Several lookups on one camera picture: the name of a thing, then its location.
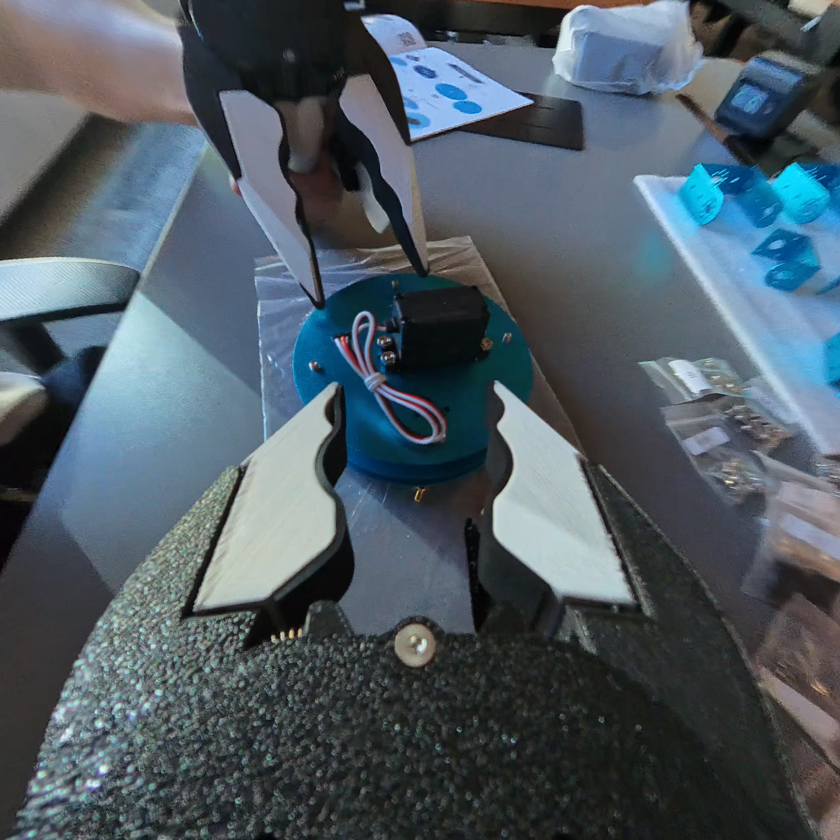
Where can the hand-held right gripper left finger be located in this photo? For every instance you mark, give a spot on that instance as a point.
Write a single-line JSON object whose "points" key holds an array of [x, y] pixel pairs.
{"points": [[275, 525]]}

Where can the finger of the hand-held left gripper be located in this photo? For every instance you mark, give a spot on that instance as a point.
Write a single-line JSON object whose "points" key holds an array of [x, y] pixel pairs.
{"points": [[380, 131], [262, 157]]}

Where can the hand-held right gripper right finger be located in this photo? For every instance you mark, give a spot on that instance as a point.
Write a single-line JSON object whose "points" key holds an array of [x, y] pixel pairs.
{"points": [[558, 525]]}

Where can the blue round turntable base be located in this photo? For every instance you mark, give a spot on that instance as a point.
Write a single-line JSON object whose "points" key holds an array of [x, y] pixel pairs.
{"points": [[328, 394]]}

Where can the person's left forearm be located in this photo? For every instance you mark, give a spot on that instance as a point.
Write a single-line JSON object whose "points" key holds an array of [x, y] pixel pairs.
{"points": [[79, 59]]}

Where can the grey desk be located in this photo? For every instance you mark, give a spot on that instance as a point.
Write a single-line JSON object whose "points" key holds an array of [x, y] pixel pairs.
{"points": [[590, 262]]}

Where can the person's left hand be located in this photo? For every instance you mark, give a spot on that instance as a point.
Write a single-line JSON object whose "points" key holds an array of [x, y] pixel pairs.
{"points": [[315, 190]]}

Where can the instruction booklet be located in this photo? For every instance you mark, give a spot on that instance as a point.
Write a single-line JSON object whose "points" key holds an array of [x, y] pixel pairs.
{"points": [[472, 85]]}

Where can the clear plastic bag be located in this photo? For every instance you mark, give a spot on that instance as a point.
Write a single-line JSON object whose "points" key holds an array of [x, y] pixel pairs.
{"points": [[407, 564]]}

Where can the black flat plate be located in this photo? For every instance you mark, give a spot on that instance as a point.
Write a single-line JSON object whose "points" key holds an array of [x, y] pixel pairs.
{"points": [[544, 121]]}

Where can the pile of small screw bags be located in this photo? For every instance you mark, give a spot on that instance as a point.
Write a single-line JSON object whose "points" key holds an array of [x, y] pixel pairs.
{"points": [[735, 426]]}

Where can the grey chair armrest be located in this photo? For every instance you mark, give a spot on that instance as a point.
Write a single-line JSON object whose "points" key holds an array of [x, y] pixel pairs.
{"points": [[65, 282]]}

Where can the person's dark trousers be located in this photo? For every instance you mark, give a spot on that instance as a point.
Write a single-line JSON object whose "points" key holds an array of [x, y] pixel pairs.
{"points": [[65, 394]]}

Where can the white wrapped foam block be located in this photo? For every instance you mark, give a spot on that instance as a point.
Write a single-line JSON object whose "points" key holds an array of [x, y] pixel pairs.
{"points": [[623, 46]]}

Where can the person's white shirt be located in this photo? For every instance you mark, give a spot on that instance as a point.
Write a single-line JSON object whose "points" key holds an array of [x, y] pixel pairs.
{"points": [[19, 407]]}

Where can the white foam tray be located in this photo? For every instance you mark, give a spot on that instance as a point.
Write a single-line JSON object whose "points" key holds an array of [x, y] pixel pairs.
{"points": [[722, 289]]}

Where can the small black device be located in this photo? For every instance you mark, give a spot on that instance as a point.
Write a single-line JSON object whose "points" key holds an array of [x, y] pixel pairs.
{"points": [[768, 92]]}

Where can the large blue U bracket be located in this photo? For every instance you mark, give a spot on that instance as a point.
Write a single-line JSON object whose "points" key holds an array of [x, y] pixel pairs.
{"points": [[715, 193]]}

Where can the small blue angled bracket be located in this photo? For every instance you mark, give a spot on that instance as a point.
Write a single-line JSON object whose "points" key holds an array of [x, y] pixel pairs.
{"points": [[787, 259]]}

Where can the blue metal bracket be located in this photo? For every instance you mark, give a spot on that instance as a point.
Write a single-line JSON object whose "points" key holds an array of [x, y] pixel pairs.
{"points": [[804, 193]]}

